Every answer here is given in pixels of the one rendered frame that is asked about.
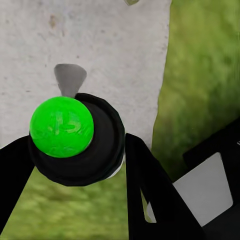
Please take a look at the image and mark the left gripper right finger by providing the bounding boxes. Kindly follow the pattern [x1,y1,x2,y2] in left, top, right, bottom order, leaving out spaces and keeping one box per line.
[124,133,210,240]

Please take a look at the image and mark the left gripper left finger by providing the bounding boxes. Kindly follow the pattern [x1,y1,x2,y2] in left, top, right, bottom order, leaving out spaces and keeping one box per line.
[0,136,36,235]

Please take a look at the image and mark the insectifuge atomizer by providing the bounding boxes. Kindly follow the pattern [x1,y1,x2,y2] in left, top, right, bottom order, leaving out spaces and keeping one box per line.
[28,62,126,187]

